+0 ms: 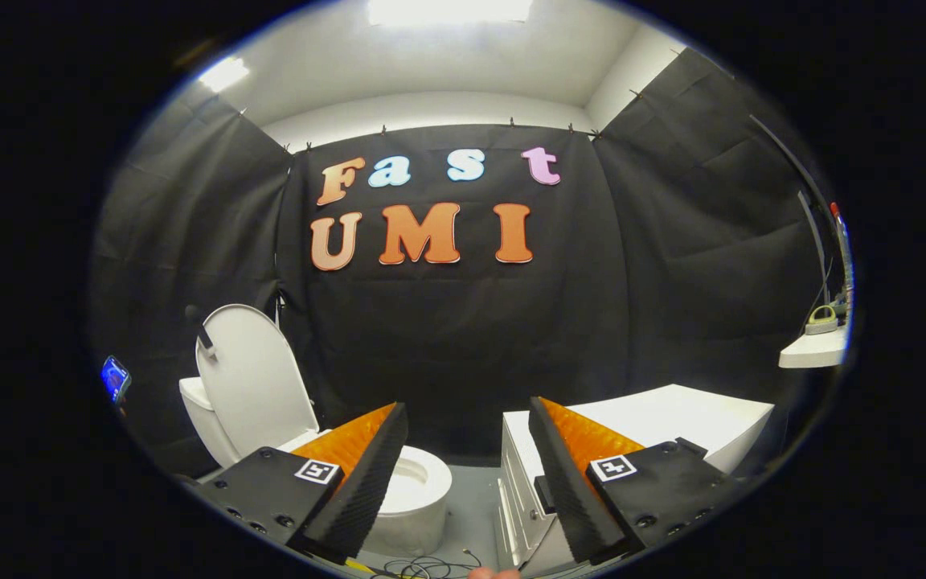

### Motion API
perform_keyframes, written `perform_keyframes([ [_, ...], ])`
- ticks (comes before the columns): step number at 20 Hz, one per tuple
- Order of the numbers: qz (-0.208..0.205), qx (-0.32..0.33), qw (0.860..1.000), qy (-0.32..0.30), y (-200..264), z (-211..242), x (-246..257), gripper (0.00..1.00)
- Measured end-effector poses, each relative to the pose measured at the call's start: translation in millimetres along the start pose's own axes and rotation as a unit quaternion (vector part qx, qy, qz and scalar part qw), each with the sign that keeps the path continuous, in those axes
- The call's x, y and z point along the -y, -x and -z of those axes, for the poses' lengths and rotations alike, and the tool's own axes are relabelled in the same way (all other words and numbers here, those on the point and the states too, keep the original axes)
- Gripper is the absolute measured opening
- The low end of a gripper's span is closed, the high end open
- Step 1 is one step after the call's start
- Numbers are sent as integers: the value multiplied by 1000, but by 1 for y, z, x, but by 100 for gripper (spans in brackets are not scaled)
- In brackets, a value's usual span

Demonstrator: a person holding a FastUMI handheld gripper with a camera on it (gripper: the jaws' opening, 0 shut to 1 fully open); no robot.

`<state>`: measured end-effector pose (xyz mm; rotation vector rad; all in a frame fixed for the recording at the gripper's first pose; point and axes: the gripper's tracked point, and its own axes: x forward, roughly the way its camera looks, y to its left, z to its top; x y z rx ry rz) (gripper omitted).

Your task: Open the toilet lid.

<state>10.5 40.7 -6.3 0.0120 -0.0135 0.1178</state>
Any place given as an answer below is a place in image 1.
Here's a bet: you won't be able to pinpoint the black floor cables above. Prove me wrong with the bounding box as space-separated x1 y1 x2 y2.
367 548 484 579

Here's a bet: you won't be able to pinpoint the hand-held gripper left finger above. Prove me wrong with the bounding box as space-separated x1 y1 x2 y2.
190 402 410 564

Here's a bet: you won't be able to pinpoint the white toilet lid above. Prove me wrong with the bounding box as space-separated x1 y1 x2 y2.
186 304 321 455

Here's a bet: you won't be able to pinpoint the white shelf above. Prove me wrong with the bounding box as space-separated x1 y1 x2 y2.
779 326 850 369

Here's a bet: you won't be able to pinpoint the black backdrop cloth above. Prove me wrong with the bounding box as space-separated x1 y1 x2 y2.
89 48 842 483

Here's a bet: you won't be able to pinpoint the large ceiling light panel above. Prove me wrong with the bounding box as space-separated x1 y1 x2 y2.
367 0 534 25

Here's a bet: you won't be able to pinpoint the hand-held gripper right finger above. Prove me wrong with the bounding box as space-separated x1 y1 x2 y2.
529 396 753 565

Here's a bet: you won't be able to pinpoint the phone with blue screen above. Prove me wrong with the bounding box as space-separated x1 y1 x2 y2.
101 355 133 404

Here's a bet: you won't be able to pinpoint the white drawer cabinet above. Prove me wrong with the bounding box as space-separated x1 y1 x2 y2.
498 384 776 576

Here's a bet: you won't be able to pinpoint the green tape measure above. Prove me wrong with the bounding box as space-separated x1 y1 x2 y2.
805 304 840 335

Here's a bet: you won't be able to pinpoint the small ceiling light panel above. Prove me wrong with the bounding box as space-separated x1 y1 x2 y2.
198 56 251 93

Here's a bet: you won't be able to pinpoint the clear water bottle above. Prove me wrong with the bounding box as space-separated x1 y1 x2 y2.
829 201 854 322

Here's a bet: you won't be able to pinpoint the white toilet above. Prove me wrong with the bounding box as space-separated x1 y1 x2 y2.
179 376 453 557

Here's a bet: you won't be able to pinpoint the black curved pole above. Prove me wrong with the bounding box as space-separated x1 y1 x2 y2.
750 115 842 306

